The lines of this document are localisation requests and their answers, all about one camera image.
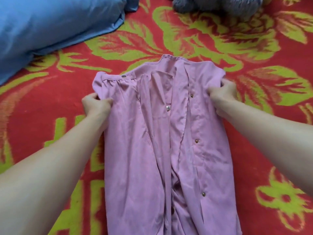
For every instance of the person's left hand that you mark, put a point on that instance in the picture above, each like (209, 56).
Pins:
(96, 106)

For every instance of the blue pillow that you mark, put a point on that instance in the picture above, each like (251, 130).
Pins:
(49, 29)

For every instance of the person's right forearm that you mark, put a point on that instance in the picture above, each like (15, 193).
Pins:
(269, 141)

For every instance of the person's left forearm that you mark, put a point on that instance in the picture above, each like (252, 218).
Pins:
(46, 168)

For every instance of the pink button-up shirt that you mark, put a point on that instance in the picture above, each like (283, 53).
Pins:
(168, 144)

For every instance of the person's right hand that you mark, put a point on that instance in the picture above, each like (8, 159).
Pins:
(225, 91)

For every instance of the person's right thumb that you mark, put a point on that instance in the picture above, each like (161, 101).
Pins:
(213, 90)

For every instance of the grey plush toy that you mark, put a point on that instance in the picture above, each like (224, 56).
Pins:
(215, 6)

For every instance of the person's left thumb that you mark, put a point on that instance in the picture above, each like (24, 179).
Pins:
(105, 101)

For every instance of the red green floral blanket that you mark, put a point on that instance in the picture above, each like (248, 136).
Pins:
(256, 58)

